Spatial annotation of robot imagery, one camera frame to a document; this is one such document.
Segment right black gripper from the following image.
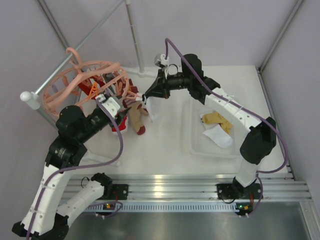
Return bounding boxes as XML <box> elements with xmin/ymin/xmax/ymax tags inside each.
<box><xmin>145</xmin><ymin>68</ymin><xmax>192</xmax><ymax>100</ymax></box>

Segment white sock black stripes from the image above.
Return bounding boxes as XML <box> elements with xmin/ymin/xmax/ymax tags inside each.
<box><xmin>144</xmin><ymin>96</ymin><xmax>159</xmax><ymax>122</ymax></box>

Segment pink round clip hanger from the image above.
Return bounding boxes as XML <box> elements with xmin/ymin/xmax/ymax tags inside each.
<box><xmin>42</xmin><ymin>52</ymin><xmax>131</xmax><ymax>117</ymax></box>

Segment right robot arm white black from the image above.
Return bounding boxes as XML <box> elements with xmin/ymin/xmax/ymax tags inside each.
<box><xmin>144</xmin><ymin>53</ymin><xmax>277</xmax><ymax>201</ymax></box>

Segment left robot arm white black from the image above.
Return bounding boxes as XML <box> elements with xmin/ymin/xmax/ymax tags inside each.
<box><xmin>12</xmin><ymin>105</ymin><xmax>130</xmax><ymax>240</ymax></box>

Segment orange clothes peg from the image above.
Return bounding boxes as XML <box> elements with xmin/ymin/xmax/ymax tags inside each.
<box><xmin>87</xmin><ymin>82</ymin><xmax>99</xmax><ymax>100</ymax></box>

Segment red sock white cuff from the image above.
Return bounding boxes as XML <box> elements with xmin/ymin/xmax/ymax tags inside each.
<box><xmin>77</xmin><ymin>78</ymin><xmax>131</xmax><ymax>136</ymax></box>

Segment yellow sock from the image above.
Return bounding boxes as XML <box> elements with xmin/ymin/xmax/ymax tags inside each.
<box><xmin>201</xmin><ymin>111</ymin><xmax>233</xmax><ymax>134</ymax></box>

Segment white perforated plastic basket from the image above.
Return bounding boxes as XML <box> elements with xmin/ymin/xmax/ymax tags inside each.
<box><xmin>189</xmin><ymin>99</ymin><xmax>243</xmax><ymax>159</ymax></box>

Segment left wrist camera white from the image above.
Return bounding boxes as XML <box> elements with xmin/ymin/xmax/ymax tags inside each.
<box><xmin>95</xmin><ymin>94</ymin><xmax>122</xmax><ymax>118</ymax></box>

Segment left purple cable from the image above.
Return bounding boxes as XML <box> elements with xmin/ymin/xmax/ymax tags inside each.
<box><xmin>24</xmin><ymin>98</ymin><xmax>125</xmax><ymax>240</ymax></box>

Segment purple cable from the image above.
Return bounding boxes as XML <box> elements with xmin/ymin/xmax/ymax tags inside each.
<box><xmin>24</xmin><ymin>98</ymin><xmax>125</xmax><ymax>240</ymax></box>
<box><xmin>164</xmin><ymin>38</ymin><xmax>288</xmax><ymax>218</ymax></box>

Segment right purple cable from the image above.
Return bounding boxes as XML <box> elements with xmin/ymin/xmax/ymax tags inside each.
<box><xmin>164</xmin><ymin>38</ymin><xmax>288</xmax><ymax>218</ymax></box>

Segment aluminium mounting rail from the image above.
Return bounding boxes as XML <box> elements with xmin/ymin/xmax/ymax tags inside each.
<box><xmin>39</xmin><ymin>173</ymin><xmax>312</xmax><ymax>213</ymax></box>

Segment metal drying rack frame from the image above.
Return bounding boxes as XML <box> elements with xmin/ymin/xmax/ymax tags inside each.
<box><xmin>19</xmin><ymin>0</ymin><xmax>173</xmax><ymax>168</ymax></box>

